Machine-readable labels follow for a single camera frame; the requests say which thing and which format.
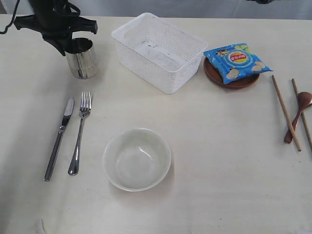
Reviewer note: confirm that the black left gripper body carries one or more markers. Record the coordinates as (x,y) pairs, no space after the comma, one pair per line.
(50,22)

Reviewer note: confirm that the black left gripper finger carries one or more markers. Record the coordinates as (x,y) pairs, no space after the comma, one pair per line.
(31,22)
(83,24)

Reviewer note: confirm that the silver fork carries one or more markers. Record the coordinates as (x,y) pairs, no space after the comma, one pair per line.
(84,112)

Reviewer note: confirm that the white perforated plastic basket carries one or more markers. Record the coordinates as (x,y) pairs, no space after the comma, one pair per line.
(159,52)

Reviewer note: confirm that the silver table knife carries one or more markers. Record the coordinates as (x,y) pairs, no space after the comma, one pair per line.
(65,120)

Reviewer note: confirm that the speckled white ceramic bowl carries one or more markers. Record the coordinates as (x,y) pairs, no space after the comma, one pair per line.
(136,160)

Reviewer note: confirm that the blue Lays chips bag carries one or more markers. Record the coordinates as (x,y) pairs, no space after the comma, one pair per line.
(235,62)

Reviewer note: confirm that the wooden chopstick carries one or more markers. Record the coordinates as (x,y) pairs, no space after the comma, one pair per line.
(288,120)
(309,138)

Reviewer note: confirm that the dark brown wooden spoon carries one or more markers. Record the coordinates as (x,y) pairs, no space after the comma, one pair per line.
(299,114)

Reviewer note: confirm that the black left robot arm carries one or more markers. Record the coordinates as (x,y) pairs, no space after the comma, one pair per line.
(58,5)

